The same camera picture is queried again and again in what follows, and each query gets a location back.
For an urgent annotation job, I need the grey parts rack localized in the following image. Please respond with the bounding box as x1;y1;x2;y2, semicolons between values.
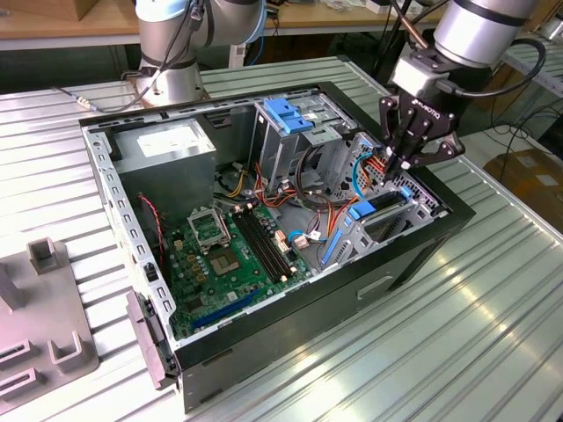
0;239;100;404

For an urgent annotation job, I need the black RAM slot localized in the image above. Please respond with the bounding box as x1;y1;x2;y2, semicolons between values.
232;210;282;283
246;207;293;279
239;209;288;281
252;206;298;276

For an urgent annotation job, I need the blue data wire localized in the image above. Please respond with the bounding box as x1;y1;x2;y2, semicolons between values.
350;149;382;201

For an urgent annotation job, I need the black open PC case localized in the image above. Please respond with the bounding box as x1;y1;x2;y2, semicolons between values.
77;81;477;414

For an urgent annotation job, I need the orange red power wire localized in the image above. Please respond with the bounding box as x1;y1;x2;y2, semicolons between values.
360;151;399;186

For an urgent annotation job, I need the square grey chipset heatsink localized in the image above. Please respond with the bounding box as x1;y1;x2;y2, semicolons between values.
208;250;241;276

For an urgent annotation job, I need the CPU socket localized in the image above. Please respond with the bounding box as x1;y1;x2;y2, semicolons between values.
186;206;233;255

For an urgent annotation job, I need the black camera cable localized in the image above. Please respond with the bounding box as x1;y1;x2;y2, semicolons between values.
439;38;547;98

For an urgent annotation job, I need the metal socket cover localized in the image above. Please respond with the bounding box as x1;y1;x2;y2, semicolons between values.
187;207;232;255

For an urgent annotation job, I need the black cable metal plug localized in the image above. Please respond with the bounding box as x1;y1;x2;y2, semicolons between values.
52;86;146;113

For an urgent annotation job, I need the blue expansion slot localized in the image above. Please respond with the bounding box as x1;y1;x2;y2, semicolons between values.
191;287;261;331

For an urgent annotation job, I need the grey power supply unit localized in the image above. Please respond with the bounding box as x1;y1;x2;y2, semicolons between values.
112;117;218;229

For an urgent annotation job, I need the green motherboard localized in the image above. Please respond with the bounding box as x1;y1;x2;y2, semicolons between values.
165;204;316;339

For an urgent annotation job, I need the grey case front panel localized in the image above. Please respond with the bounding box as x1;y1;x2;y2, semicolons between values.
125;289;181;390

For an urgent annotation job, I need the silver metal cylinder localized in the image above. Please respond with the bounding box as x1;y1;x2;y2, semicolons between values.
538;17;563;41

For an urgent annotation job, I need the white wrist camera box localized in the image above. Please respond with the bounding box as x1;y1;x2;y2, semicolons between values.
391;55;452;96

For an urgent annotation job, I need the grey metal drive cage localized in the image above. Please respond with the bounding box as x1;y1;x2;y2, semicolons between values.
252;91;357;194

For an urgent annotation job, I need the light blue wire white plug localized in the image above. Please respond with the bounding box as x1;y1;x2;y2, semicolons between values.
288;227;330;251

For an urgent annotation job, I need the orange red wire bundle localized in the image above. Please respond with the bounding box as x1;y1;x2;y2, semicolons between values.
252;161;358;238

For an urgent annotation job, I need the large brown cardboard box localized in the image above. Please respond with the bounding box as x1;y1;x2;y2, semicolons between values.
483;147;563;225

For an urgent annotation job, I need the yellow black wire bundle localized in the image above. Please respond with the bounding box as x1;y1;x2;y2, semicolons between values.
217;169;248;199

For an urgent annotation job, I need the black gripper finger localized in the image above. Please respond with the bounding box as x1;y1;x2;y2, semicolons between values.
378;96;413;182
398;120;466;173

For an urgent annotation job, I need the red black fan wire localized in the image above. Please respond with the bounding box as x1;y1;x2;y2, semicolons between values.
138;193;168;269

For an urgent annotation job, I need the blue plastic drive latch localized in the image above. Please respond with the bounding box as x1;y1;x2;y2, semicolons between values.
265;98;314;136

